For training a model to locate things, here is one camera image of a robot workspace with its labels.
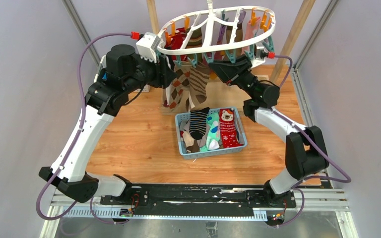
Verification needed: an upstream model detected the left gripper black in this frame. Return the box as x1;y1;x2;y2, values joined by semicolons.
124;50;178;94

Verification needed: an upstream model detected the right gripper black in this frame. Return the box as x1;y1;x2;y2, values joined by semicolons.
207;55;259;100

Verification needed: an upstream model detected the brown striped sock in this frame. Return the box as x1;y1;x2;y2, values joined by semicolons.
187;63;211;111

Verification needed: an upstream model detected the white oval clip hanger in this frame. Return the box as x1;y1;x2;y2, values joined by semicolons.
157;0;276;56

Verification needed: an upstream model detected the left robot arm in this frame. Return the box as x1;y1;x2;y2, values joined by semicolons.
39;44;177;205

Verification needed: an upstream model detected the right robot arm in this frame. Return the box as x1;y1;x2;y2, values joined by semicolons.
208;56;329;207

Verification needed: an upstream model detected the brown hanging sock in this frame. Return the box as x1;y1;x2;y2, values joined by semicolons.
225;23;243;57

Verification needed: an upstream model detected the red hanging sock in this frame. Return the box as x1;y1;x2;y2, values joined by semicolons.
169;27;187;50

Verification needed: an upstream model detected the maroon purple hanging sock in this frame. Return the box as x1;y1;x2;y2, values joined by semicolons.
216;24;227;45

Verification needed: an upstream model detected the olive striped hanging sock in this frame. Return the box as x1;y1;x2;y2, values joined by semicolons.
186;28;202;49

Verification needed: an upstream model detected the pink hanging sock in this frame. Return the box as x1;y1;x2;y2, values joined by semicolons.
243;17;261;41

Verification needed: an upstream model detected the black striped sock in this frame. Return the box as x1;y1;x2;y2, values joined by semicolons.
189;107;210;140

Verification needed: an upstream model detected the grey sock in basket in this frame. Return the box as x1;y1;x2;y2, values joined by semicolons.
179;120;199;153

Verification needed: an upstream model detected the white plastic basket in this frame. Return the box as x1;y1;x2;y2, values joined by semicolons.
94;55;124;82

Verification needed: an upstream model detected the red christmas sock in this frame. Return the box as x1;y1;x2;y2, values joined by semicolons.
219;108;243;148

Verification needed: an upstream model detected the blue sock basket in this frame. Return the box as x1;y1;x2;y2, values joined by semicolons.
175;107;248;160

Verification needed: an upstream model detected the teal white sock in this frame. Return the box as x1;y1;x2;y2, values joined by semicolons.
200;113;221;152

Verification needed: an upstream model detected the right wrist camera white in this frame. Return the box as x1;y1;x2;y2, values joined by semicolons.
246;45;268;68

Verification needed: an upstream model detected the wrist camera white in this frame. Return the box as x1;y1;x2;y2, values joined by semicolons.
246;45;268;68
136;32;166;63

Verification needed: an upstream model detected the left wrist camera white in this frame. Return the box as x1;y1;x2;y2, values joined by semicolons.
136;32;166;63

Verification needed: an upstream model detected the wooden hanger rack frame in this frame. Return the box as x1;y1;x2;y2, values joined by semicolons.
146;0;317;118

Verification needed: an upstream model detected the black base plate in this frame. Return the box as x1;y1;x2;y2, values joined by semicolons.
100;183;296;218

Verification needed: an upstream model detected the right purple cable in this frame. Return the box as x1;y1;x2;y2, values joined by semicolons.
272;54;352;227

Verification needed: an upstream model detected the purple cable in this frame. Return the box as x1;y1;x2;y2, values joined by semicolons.
35;32;142;225
272;54;352;227

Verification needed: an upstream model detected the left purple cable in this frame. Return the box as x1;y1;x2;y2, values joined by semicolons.
35;32;142;225

